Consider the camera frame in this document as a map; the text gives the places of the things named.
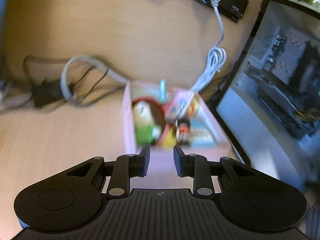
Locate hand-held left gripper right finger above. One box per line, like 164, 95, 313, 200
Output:
173, 145, 256, 197

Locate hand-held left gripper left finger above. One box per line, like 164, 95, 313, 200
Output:
66, 145, 151, 197

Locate pink cardboard box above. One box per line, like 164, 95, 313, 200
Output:
121, 81, 233, 189

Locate crochet doll with red hat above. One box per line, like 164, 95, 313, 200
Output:
131, 97, 167, 145

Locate yellow soft item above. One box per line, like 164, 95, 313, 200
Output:
159, 127, 178, 147

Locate red black batteries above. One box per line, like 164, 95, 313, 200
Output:
175, 116, 192, 145

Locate light blue card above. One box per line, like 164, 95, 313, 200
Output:
189, 119, 217, 148

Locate pink patterned packet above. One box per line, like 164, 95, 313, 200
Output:
164, 91, 195, 122

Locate black framed monitor screen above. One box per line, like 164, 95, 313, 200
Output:
215, 0, 320, 189

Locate black power adapter with cables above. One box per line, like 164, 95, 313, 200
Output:
23, 54, 126, 108

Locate white cable with plug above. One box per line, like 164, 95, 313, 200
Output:
180, 0, 227, 117

